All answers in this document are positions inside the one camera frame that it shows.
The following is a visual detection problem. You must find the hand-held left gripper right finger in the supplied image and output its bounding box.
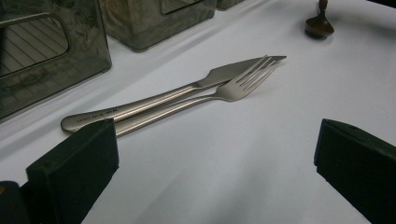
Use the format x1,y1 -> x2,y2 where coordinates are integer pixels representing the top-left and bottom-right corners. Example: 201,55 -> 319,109
313,119 -> 396,224

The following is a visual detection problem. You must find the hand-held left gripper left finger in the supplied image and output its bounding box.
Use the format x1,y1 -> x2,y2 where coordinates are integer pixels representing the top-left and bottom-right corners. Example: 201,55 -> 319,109
26,119 -> 120,224

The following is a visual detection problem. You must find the steel table knife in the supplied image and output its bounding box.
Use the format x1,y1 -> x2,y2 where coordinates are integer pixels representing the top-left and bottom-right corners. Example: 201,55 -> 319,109
60,55 -> 272,134

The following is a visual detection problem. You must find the smoky transparent plastic bin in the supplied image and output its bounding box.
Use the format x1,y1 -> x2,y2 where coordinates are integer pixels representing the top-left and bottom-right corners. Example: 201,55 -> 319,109
0,0 -> 112,122
216,0 -> 247,10
98,0 -> 218,52

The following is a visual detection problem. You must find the red-brown wooden spoon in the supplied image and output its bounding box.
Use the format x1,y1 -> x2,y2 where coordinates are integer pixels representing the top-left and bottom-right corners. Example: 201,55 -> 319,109
304,0 -> 335,40

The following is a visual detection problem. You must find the steel fork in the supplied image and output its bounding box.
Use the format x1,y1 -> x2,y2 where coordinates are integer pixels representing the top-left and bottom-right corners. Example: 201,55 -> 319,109
114,55 -> 288,138

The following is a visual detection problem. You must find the white table cover sheet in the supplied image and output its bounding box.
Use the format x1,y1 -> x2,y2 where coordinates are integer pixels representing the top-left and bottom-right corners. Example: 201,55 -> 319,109
0,0 -> 396,224

